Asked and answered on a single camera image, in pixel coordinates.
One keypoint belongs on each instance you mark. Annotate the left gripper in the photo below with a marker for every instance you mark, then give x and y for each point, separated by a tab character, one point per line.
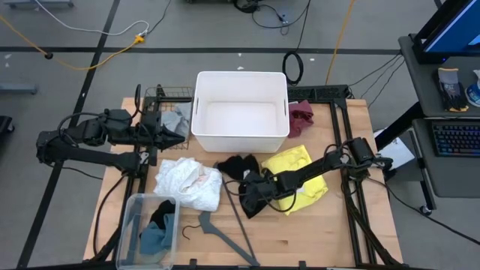
152	131

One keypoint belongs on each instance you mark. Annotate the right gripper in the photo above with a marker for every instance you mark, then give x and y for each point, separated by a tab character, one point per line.
279	185

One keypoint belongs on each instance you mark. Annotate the grey green cloth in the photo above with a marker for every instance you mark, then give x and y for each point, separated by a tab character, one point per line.
185	116

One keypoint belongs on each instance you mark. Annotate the yellow t-shirt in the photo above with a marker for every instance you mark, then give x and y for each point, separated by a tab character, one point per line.
292	159

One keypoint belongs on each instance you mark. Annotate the long black cloth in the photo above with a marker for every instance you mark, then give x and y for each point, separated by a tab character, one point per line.
236	167

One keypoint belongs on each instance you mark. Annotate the white shirt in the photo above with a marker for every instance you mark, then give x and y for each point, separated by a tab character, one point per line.
187	183

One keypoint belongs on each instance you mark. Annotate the maroon cloth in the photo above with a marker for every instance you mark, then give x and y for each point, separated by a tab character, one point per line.
300	118

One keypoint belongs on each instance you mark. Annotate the black sock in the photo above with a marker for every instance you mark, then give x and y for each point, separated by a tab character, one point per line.
163	213

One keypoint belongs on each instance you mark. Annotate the teal cloth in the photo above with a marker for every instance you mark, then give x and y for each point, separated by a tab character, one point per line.
155	236

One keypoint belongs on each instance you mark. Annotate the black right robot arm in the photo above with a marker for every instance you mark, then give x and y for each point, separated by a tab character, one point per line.
322	165

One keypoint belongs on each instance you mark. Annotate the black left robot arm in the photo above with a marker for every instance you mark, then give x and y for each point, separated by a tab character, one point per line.
86	157

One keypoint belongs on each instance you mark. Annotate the white plastic bin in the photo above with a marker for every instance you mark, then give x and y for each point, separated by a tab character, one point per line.
240	144

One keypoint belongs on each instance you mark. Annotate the grey clothes hanger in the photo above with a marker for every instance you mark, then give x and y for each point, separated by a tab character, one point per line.
210	225

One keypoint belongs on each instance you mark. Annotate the clear plastic container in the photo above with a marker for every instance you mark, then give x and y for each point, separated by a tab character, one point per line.
129	225

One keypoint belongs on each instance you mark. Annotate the black power strip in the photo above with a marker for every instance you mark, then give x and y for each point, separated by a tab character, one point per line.
318	93

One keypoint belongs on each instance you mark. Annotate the white paper sheet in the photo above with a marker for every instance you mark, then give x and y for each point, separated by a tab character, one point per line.
392	150

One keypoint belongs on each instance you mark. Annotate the small black floor disc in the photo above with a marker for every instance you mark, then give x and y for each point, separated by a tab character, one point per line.
48	55

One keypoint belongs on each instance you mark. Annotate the grey furniture foot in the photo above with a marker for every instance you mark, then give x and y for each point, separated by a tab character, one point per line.
18	88
37	3

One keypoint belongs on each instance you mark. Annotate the black chair base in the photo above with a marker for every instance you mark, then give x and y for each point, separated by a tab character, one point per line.
5	127

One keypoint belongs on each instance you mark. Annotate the grey equipment cart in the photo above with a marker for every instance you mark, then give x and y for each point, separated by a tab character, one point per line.
423	82

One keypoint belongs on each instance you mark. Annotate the black backlit keyboard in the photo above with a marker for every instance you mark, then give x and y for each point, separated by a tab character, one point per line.
457	138

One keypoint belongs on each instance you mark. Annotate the grey work glove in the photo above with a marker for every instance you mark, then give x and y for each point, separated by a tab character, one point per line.
452	90

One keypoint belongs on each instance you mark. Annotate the white wipes tub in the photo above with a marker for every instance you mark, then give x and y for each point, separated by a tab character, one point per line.
474	93

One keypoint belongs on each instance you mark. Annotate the computer monitor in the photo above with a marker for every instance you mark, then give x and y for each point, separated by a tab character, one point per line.
457	30

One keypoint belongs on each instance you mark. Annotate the black aluminium frame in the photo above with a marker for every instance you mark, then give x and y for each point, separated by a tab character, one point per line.
333	120

